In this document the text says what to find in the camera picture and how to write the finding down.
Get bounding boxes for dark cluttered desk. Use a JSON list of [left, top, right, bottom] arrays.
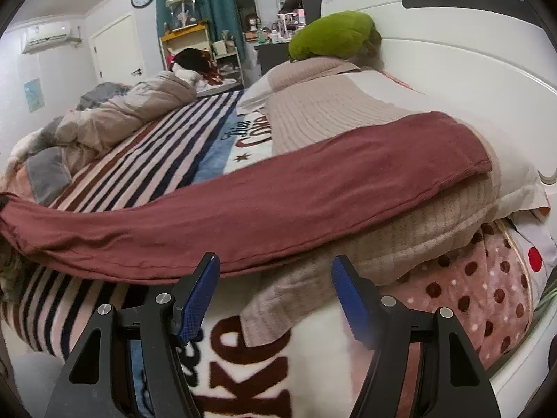
[[244, 13, 305, 90]]

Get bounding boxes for beige and grey duvet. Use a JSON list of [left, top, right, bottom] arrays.
[[0, 71, 197, 206]]

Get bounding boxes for yellow shelf unit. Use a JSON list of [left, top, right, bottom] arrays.
[[160, 22, 244, 92]]

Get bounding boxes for blue wall poster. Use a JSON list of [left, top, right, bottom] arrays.
[[25, 78, 46, 113]]

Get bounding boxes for teal curtain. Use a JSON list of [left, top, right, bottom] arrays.
[[156, 0, 246, 62]]

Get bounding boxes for white air conditioner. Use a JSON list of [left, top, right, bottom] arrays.
[[22, 21, 83, 55]]

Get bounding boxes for green plush toy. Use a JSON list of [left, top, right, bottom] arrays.
[[288, 12, 381, 62]]

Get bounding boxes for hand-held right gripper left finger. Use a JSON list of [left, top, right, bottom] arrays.
[[56, 252, 221, 418]]

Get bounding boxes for striped printed blanket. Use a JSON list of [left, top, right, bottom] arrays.
[[0, 89, 436, 418]]

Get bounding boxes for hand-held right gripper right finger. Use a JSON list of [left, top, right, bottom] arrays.
[[331, 255, 499, 418]]

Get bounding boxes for polka dot pink blanket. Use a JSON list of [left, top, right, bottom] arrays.
[[383, 222, 535, 358]]

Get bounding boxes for white bed headboard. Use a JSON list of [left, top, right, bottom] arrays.
[[320, 0, 557, 175]]

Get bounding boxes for pile of clothes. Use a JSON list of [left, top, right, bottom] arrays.
[[167, 48, 225, 92]]

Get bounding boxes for maroon pants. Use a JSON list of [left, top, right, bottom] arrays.
[[0, 111, 493, 274]]

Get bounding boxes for beige knitted blanket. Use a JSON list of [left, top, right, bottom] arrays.
[[240, 57, 501, 350]]

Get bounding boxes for white door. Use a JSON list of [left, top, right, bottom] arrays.
[[89, 12, 145, 84]]

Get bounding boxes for glass dome display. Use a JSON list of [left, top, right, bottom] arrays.
[[165, 0, 198, 32]]

